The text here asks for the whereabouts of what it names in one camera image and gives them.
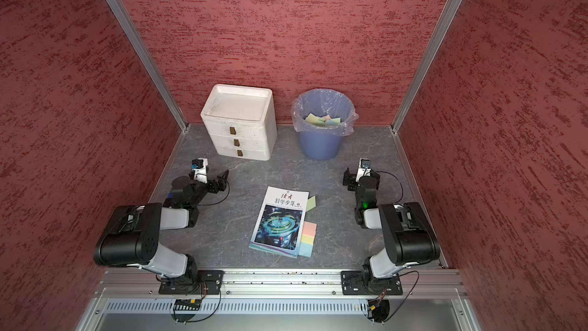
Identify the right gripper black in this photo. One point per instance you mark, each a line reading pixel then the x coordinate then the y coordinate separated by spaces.
pixel 350 179

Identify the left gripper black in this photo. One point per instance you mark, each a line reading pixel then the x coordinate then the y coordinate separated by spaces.
pixel 221 182

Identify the green sticky note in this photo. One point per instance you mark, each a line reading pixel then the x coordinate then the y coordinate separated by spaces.
pixel 311 203

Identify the pink sticky note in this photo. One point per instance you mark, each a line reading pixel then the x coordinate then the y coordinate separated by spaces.
pixel 309 229

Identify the children's science magazine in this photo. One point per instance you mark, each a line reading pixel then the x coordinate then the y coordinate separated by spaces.
pixel 280 223

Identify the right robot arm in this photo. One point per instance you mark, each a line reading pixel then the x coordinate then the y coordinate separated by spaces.
pixel 409 239

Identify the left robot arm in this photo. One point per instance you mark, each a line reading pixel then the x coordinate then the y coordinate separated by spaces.
pixel 131 236

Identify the discarded sticky notes pile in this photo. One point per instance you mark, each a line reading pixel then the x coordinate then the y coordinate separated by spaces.
pixel 322 121

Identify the blue sticky note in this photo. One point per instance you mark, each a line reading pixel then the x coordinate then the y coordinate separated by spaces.
pixel 305 250

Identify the white three-drawer storage box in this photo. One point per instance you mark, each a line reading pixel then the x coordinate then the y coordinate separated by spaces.
pixel 241 121

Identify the blue trash bin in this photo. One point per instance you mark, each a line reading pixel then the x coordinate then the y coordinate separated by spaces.
pixel 320 146

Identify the clear plastic bin liner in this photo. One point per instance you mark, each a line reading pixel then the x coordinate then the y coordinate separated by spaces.
pixel 324 102

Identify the left connector board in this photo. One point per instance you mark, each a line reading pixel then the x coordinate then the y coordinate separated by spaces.
pixel 187 305

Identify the connector board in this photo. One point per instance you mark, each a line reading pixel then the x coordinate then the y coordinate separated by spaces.
pixel 187 305
pixel 378 310

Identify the right connector board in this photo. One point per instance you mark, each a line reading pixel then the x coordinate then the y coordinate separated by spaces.
pixel 378 310

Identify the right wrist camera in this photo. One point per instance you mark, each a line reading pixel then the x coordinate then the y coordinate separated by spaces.
pixel 364 166

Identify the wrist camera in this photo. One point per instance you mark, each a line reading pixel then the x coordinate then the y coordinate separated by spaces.
pixel 364 166
pixel 199 170

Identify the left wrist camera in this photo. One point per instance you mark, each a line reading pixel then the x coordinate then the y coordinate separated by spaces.
pixel 199 170

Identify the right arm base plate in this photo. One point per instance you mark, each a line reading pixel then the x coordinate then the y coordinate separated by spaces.
pixel 358 283

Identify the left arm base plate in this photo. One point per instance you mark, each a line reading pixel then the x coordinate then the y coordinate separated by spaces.
pixel 206 282

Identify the aluminium front rail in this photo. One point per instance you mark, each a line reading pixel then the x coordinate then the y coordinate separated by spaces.
pixel 277 283

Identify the right aluminium corner post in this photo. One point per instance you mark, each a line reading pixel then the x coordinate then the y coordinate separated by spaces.
pixel 442 26

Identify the aluminium corner post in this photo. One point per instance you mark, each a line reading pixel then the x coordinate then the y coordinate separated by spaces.
pixel 442 26
pixel 126 23

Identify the left aluminium corner post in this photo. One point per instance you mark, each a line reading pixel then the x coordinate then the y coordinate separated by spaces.
pixel 126 23

